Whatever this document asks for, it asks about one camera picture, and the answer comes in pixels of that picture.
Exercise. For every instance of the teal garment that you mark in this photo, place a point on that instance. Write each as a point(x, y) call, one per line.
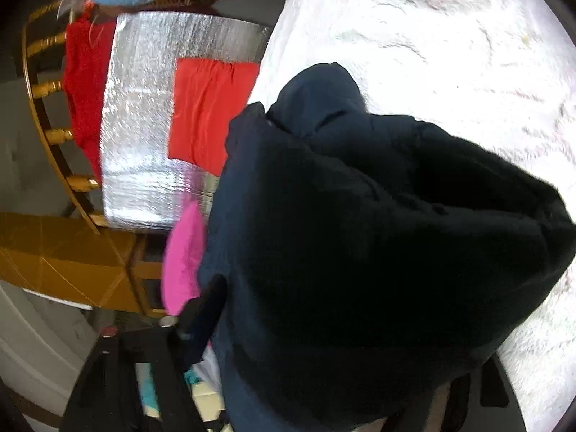
point(150, 396)

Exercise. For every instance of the wooden cabinet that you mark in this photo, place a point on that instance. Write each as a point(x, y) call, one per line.
point(58, 252)

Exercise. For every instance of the pink pillow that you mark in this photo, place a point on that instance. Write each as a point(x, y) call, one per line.
point(184, 261)

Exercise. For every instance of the white bed blanket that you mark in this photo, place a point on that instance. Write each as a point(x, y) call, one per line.
point(450, 31)

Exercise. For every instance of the silver foil insulation sheet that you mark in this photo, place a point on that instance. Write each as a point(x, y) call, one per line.
point(135, 99)

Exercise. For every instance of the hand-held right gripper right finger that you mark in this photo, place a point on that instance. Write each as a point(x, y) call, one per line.
point(495, 382)

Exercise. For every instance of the navy padded jacket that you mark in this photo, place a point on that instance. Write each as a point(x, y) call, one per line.
point(360, 234)

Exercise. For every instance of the red pillow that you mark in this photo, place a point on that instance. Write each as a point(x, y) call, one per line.
point(207, 108)

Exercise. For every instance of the red garment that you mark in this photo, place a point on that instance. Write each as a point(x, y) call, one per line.
point(85, 76)

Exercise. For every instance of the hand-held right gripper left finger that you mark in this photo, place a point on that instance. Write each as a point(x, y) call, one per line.
point(198, 319)

